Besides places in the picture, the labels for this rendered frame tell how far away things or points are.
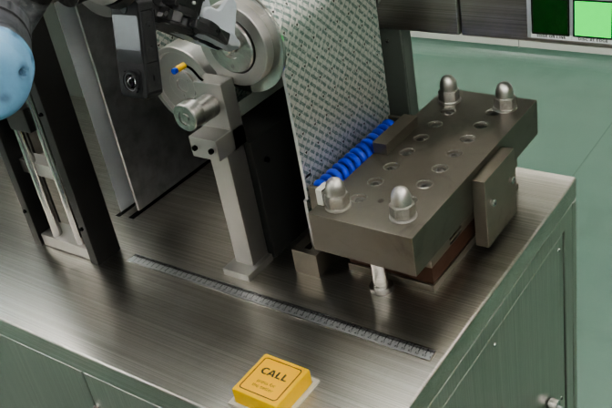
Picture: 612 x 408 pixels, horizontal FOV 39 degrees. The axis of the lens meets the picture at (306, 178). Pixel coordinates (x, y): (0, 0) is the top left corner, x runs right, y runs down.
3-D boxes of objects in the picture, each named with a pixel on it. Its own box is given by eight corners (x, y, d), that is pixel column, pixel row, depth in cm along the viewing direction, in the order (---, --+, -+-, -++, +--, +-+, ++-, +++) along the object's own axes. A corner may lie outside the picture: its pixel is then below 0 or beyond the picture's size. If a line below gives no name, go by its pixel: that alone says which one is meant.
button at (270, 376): (234, 402, 105) (230, 388, 103) (269, 366, 109) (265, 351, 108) (280, 422, 101) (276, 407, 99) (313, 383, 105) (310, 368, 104)
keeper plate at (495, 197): (475, 245, 123) (471, 179, 117) (504, 209, 129) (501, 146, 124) (492, 249, 121) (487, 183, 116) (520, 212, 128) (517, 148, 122)
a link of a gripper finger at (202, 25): (239, 34, 102) (188, 8, 95) (236, 45, 102) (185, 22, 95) (211, 31, 105) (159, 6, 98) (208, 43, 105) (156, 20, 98)
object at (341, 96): (305, 198, 121) (282, 79, 112) (388, 124, 137) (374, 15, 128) (308, 198, 121) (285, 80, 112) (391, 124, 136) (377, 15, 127)
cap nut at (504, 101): (489, 111, 131) (487, 85, 129) (499, 101, 134) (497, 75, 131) (511, 115, 129) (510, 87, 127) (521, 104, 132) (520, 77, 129)
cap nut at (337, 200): (319, 210, 115) (314, 181, 113) (334, 196, 117) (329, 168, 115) (341, 215, 113) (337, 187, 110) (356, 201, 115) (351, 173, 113)
